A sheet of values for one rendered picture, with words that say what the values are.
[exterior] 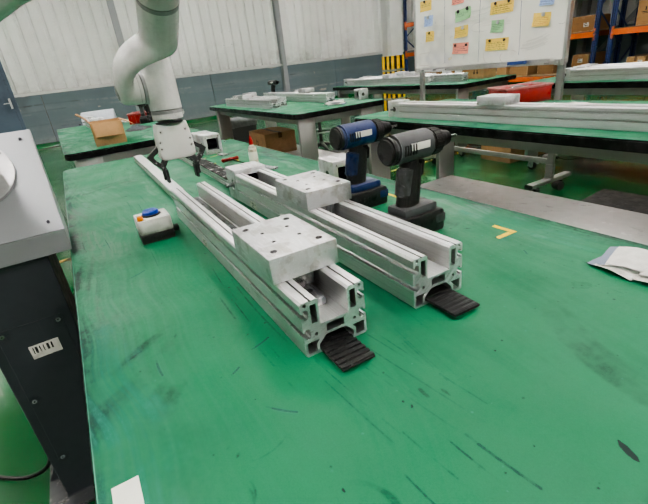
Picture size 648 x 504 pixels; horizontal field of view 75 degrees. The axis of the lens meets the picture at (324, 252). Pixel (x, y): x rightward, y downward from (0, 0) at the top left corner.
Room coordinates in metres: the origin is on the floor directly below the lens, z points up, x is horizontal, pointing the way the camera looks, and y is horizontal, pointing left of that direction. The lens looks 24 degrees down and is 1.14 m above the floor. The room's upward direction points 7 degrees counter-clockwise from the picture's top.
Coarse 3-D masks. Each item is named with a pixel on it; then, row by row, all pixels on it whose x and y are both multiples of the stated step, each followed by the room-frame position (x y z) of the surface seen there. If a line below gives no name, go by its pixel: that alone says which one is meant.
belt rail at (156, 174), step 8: (136, 160) 2.13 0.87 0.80; (144, 160) 2.05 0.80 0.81; (144, 168) 1.91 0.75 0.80; (152, 168) 1.82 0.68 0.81; (152, 176) 1.75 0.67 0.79; (160, 176) 1.63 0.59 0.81; (160, 184) 1.58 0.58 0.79; (168, 184) 1.48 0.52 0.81; (176, 184) 1.47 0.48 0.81; (168, 192) 1.44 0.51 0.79
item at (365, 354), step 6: (366, 348) 0.46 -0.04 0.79; (354, 354) 0.45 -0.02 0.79; (360, 354) 0.45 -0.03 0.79; (366, 354) 0.45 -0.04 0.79; (372, 354) 0.45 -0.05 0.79; (342, 360) 0.44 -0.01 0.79; (348, 360) 0.44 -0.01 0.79; (354, 360) 0.44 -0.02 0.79; (360, 360) 0.44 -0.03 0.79; (366, 360) 0.44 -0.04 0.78; (342, 366) 0.43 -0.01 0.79; (348, 366) 0.43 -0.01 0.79; (354, 366) 0.43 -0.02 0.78
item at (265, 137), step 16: (96, 128) 3.02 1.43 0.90; (112, 128) 3.05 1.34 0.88; (272, 128) 5.44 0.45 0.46; (288, 128) 5.25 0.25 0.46; (96, 144) 3.02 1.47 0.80; (256, 144) 5.24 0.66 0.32; (272, 144) 4.98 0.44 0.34; (288, 144) 5.06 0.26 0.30; (496, 160) 4.33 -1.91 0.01; (512, 160) 4.19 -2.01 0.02
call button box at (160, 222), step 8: (136, 216) 1.03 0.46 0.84; (144, 216) 1.01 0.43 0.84; (152, 216) 1.01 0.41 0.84; (160, 216) 1.01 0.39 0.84; (168, 216) 1.01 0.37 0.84; (136, 224) 1.01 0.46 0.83; (144, 224) 0.99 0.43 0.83; (152, 224) 0.99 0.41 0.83; (160, 224) 1.00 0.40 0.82; (168, 224) 1.01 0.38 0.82; (176, 224) 1.05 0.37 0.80; (144, 232) 0.98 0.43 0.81; (152, 232) 0.99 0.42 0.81; (160, 232) 1.00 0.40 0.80; (168, 232) 1.01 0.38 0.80; (144, 240) 0.98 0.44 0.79; (152, 240) 0.99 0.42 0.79
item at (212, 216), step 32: (192, 224) 1.00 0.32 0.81; (224, 224) 0.82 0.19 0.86; (224, 256) 0.78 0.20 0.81; (256, 288) 0.62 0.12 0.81; (288, 288) 0.51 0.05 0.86; (320, 288) 0.57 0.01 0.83; (352, 288) 0.50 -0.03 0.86; (288, 320) 0.52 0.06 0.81; (320, 320) 0.49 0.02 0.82; (352, 320) 0.50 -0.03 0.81
